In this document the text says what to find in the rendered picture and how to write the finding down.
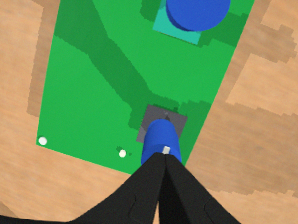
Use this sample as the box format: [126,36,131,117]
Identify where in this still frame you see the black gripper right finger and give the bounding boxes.
[158,153,241,224]

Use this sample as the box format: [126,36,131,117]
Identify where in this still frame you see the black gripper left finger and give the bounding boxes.
[0,152,165,224]

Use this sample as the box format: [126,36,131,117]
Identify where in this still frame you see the green circuit board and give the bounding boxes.
[36,0,255,175]

